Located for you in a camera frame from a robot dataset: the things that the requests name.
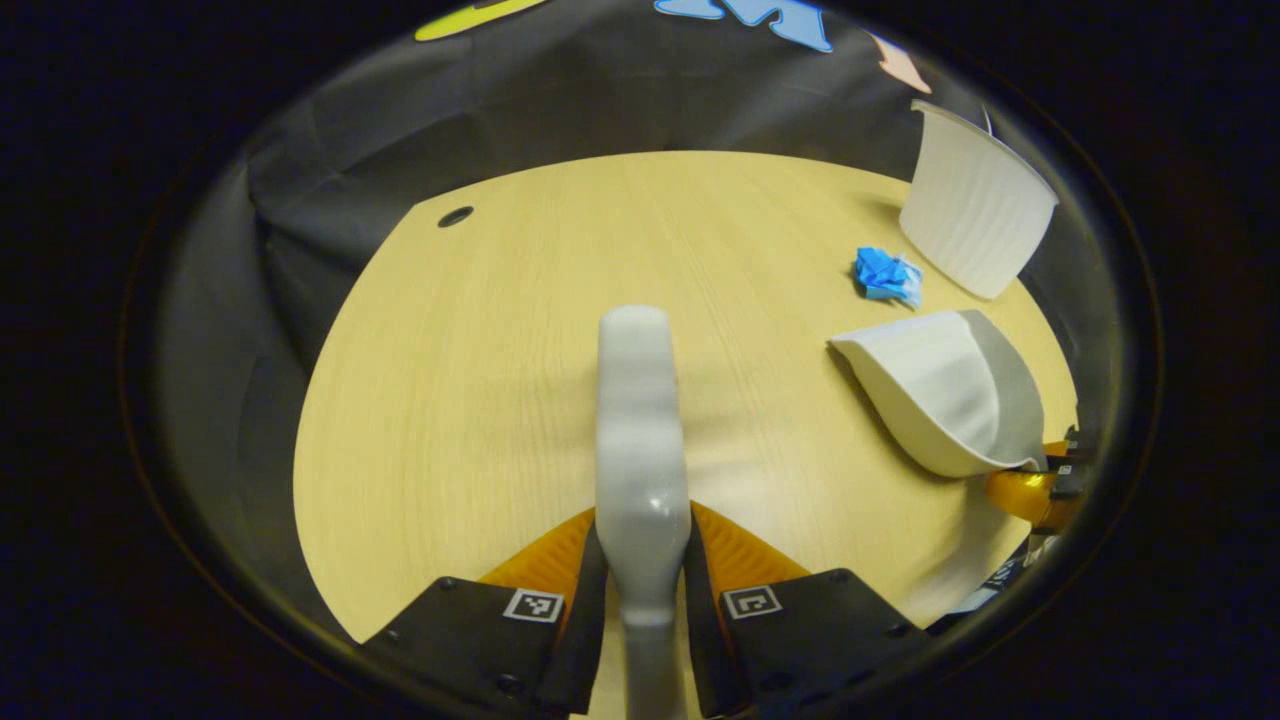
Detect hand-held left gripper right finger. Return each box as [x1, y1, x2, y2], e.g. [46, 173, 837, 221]
[683, 502, 931, 719]

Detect small grey broom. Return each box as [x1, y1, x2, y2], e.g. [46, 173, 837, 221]
[595, 305, 693, 720]

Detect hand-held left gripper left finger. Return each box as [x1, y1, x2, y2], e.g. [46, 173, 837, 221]
[360, 508, 609, 717]

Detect white ribbed garbage bin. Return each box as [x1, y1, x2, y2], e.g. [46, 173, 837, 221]
[900, 100, 1059, 301]

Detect grey plastic dustpan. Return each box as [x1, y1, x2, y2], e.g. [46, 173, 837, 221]
[828, 309, 1048, 479]

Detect wooden desktop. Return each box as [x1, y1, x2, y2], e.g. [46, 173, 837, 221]
[293, 150, 1081, 720]

